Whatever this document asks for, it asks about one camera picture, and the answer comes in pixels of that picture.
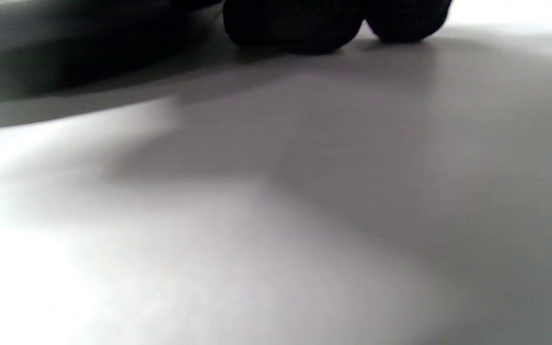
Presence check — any person's right hand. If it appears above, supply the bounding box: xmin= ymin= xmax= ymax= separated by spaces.
xmin=171 ymin=0 xmax=454 ymax=55

